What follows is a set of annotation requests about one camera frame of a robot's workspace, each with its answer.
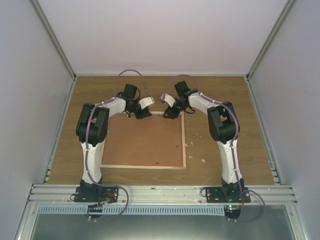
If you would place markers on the grey slotted cable duct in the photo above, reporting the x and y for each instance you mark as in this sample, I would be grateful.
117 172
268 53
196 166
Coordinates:
196 210

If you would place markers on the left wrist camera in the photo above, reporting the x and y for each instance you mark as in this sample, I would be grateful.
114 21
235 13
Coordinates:
146 102

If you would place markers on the aluminium front rail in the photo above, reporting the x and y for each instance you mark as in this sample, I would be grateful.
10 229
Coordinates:
164 195

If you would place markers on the right aluminium corner post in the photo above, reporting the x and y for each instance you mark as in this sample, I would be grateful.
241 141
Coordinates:
288 6

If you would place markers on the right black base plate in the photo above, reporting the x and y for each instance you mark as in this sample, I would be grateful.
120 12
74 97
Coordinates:
217 195

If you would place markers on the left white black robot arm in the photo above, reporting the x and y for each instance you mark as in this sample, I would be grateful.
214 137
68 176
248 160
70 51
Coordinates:
92 130

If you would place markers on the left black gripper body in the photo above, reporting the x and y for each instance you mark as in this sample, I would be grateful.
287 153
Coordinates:
139 116

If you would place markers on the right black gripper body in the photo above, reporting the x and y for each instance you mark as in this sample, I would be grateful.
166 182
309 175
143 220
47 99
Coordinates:
176 113

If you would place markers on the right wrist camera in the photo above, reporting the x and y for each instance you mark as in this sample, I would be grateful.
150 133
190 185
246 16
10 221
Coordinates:
166 98

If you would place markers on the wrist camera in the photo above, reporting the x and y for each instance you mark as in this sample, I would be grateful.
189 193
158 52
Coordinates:
146 102
166 98

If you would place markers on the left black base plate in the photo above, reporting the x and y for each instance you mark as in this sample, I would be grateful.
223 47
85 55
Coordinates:
95 194

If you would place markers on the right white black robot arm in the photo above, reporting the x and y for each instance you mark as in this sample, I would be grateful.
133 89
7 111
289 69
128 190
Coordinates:
223 128

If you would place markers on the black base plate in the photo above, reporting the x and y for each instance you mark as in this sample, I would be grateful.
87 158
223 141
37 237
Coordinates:
95 194
217 195

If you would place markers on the aluminium corner post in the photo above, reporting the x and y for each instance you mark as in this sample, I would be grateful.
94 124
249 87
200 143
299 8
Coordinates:
54 40
288 6

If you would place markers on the left aluminium corner post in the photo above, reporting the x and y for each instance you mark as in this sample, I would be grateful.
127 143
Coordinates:
54 40

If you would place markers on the blue wooden picture frame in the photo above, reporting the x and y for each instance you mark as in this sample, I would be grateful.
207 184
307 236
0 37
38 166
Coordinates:
184 150

